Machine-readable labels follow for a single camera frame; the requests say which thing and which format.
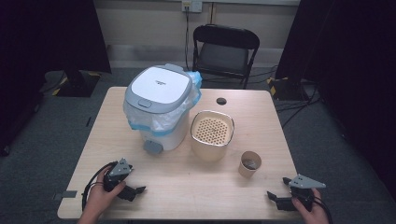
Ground black outlet power cable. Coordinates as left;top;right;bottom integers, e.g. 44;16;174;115
184;7;191;71

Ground person's right hand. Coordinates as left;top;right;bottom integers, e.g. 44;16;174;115
291;189;330;224

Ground black folding chair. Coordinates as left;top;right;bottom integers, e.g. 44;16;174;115
191;23;261;91

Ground black floor cables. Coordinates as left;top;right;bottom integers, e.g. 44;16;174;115
248;64;322;129

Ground beige strainer container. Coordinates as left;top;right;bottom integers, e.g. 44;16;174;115
190;109;235;162

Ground brown paper cup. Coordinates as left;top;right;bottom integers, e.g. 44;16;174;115
238;150;262;179

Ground white trash can grey lid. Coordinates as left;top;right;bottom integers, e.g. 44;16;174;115
123;63;203;156

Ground white wall outlet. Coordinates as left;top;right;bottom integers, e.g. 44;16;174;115
181;0;204;14

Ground person's left hand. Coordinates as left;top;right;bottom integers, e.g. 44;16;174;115
88;166;127;216

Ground dark wet tea residue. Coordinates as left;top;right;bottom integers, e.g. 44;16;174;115
242;159;258;171

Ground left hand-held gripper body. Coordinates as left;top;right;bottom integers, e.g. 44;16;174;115
103;158;134;195

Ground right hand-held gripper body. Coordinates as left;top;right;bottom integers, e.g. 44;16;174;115
289;174;327;213

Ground grey tape piece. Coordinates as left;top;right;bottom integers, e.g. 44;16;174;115
52;189;78;202

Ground translucent blue-edged trash bag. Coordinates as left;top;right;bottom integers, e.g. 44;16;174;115
123;70;203;138

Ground right hand-held gripper black cable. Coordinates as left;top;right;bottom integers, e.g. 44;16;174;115
311;195;334;224

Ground dark stand base yellow tape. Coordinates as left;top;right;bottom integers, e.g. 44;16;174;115
43;69;103;98
266;76;310;101

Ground black curtain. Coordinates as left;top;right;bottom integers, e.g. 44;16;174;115
275;0;396;202
0;0;112;157

